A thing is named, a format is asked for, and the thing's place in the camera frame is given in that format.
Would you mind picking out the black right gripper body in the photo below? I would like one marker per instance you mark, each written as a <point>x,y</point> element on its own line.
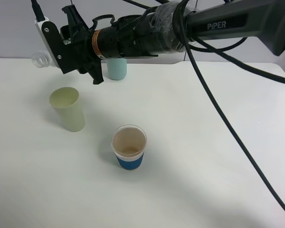
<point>77,53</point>

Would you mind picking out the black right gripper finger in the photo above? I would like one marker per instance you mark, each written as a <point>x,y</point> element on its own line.
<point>76,23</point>
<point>94,69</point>

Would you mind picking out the clear bottle green label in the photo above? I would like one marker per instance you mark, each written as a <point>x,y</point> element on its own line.
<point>41,59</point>

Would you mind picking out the pale green plastic cup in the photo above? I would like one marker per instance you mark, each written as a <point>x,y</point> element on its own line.
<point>66,102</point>

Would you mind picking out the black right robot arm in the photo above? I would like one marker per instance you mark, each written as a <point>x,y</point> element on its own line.
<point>169,28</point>

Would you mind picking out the teal plastic cup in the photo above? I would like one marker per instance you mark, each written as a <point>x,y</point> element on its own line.
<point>117,68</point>

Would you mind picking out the blue sleeved paper cup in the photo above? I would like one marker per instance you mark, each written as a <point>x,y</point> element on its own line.
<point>128,143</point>

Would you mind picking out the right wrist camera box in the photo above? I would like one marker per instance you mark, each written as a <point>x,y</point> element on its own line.
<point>54,43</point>

